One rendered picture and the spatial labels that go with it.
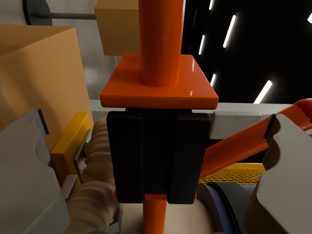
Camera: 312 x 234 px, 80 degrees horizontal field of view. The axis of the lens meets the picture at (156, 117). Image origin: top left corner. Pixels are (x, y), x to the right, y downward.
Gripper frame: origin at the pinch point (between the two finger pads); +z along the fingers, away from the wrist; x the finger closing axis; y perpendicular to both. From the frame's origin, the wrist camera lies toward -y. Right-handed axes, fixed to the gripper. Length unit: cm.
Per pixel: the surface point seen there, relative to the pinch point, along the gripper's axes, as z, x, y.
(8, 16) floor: 145, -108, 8
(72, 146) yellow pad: 8.7, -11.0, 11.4
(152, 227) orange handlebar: -1.2, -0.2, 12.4
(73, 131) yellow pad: 10.7, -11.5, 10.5
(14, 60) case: 6.5, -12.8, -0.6
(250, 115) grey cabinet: 92, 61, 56
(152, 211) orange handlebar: -1.2, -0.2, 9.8
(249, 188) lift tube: 8.1, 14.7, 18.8
